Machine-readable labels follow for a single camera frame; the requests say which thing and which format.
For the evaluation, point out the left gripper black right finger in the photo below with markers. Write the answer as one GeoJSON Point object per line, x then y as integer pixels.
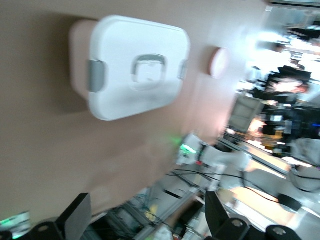
{"type": "Point", "coordinates": [217, 215]}

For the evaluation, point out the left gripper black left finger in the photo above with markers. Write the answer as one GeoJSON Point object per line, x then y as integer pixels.
{"type": "Point", "coordinates": [75, 215]}

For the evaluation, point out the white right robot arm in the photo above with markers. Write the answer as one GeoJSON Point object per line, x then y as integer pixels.
{"type": "Point", "coordinates": [225, 157]}

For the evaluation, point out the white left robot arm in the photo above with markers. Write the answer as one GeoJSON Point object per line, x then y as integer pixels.
{"type": "Point", "coordinates": [15, 223]}

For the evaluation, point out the white lunch box grey clips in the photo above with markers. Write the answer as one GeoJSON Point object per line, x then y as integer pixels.
{"type": "Point", "coordinates": [140, 45]}

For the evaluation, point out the pink round plate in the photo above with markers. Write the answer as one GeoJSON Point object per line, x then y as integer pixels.
{"type": "Point", "coordinates": [219, 63]}

